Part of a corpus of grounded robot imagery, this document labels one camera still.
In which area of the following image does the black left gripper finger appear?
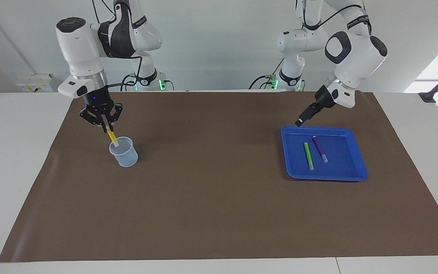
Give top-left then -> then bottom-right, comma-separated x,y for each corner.
295,104 -> 320,127

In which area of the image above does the purple marker pen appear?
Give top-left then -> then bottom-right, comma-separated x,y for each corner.
313,136 -> 329,163

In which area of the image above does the green marker pen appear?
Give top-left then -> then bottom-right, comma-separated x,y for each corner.
304,142 -> 314,171

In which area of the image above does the blue plastic tray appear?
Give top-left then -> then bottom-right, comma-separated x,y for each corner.
281,126 -> 368,182

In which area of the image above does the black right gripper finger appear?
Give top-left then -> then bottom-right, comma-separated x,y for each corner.
79,108 -> 108,133
109,103 -> 124,133

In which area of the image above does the white wall outlet box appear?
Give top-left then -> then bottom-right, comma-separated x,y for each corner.
17,73 -> 55,92

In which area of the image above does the clear plastic cup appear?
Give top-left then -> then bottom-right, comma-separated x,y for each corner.
109,137 -> 139,167

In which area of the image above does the black right base cable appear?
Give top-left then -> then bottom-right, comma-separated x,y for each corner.
120,73 -> 138,92

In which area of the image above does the yellow marker pen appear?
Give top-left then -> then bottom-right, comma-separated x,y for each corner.
106,129 -> 120,147

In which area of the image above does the black left base cable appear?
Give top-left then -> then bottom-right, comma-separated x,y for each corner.
249,57 -> 285,90

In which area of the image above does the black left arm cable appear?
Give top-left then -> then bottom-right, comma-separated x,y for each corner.
302,0 -> 372,37

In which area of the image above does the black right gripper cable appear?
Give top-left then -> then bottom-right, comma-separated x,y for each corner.
107,56 -> 143,89

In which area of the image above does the brown table mat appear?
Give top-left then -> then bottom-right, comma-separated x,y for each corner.
0,91 -> 438,263

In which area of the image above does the black base cable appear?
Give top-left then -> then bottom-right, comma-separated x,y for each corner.
120,73 -> 138,92
249,57 -> 285,90

